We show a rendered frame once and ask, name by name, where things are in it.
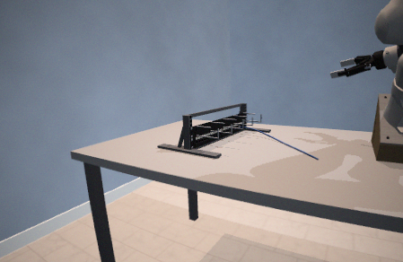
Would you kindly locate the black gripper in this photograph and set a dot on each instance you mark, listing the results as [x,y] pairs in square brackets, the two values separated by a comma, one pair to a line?
[365,64]

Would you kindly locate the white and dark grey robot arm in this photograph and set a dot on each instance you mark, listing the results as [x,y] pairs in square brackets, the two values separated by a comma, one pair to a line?
[389,30]

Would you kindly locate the black patch panel rack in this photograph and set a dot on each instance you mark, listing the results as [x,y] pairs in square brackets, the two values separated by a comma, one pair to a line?
[210,132]

